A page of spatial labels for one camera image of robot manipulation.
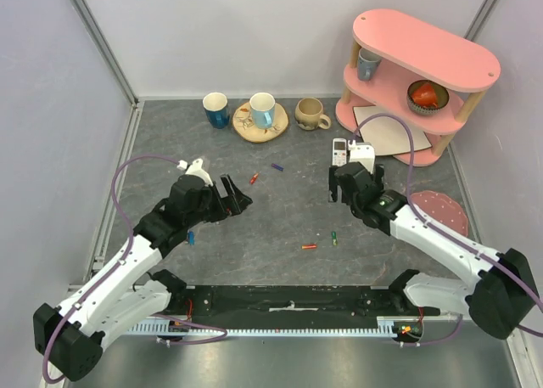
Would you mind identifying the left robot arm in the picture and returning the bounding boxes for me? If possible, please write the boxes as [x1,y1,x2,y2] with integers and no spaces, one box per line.
[33,174,253,384]

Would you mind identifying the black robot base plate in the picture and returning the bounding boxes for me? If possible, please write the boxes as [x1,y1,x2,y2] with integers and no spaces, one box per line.
[165,285,421,330]

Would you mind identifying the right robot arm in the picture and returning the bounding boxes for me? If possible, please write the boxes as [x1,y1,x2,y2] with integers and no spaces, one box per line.
[329,162,540,340]

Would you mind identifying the grey mug on shelf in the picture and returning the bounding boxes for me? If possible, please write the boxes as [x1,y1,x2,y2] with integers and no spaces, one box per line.
[357,48,382,81]

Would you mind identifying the pink dotted plate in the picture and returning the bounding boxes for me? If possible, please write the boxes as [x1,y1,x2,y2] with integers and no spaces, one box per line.
[411,190,469,237]

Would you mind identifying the light blue mug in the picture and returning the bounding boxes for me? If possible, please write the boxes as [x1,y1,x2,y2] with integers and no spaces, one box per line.
[249,93,276,129]

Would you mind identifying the dark blue mug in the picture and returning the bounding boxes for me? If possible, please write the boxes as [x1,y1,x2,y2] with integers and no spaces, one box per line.
[203,93,230,129]

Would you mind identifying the beige ceramic mug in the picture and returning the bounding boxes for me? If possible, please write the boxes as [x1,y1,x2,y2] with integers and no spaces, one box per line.
[294,98,332,131]

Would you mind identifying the purple battery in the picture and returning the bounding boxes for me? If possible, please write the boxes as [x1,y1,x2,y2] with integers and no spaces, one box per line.
[271,163,284,172]

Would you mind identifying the white cable duct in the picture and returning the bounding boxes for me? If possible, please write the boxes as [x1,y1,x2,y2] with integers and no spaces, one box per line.
[126,318,418,338]

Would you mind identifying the red cup in bowl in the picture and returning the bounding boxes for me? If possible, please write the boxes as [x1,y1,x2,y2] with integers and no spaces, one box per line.
[411,82,438,108]

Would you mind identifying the patterned dark bowl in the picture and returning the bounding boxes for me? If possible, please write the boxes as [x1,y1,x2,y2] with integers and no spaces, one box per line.
[406,80,450,115]

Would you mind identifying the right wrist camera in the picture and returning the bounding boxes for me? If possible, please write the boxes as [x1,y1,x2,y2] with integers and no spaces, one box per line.
[347,140,376,174]

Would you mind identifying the white remote control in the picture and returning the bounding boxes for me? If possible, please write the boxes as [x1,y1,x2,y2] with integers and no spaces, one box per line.
[332,138,348,166]

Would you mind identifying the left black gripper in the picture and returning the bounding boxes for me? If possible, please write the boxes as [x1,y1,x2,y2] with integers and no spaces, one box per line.
[185,173,252,228]

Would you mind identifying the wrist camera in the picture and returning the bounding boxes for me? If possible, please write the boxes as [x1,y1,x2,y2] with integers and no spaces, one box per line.
[176,157,213,186]
[347,140,376,174]

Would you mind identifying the white square plate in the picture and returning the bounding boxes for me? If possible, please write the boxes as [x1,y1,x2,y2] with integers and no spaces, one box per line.
[360,117,432,156]

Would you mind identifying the pink three-tier shelf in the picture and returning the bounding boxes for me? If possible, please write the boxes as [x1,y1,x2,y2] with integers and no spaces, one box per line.
[335,8,501,166]

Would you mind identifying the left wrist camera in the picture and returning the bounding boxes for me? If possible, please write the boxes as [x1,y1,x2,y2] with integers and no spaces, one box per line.
[176,157,213,186]

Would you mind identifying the red battery near centre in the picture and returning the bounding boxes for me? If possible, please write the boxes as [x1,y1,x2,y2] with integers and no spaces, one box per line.
[249,172,260,185]

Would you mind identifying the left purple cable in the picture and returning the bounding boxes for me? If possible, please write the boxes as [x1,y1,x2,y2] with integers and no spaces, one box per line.
[41,155,179,383]

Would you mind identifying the beige floral saucer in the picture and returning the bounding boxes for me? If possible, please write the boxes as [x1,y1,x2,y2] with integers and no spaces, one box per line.
[232,101,289,143]

